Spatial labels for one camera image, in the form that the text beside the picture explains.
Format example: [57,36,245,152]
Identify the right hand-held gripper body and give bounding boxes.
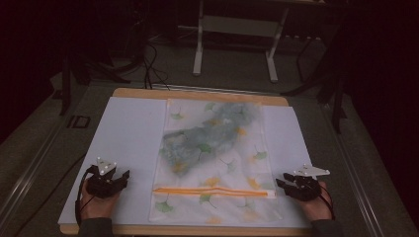
[288,163,331,202]

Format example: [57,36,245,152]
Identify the black metal stand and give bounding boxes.
[58,48,146,117]
[280,13,349,135]

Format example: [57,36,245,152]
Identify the leaf print mesh laundry bag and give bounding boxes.
[147,98,285,226]

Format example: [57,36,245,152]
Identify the white metal desk frame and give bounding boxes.
[177,0,292,84]

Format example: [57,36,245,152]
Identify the person's left hand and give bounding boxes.
[78,179,122,221]

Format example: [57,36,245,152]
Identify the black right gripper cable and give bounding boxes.
[316,183,337,221]

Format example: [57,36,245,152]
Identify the black floor cables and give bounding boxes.
[140,41,172,92]

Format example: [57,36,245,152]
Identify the grey blue garment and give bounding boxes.
[160,102,262,178]

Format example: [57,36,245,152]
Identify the white board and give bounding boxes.
[57,96,314,229]

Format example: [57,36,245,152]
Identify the person's right hand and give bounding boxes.
[293,181,334,222]

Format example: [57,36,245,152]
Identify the wooden table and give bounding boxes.
[58,87,314,237]

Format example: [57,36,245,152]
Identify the black floor socket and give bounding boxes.
[66,115,92,129]

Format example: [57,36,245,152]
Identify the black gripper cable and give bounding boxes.
[316,183,337,221]
[74,165,100,227]

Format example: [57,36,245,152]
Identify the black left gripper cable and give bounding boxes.
[74,165,100,227]

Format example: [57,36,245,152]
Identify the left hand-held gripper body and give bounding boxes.
[85,156,124,199]

